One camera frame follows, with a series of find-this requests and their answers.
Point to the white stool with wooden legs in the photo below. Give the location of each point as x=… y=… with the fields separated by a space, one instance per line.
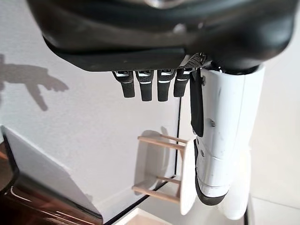
x=187 y=187
x=239 y=206

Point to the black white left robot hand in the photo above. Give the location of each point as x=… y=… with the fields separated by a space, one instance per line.
x=140 y=35

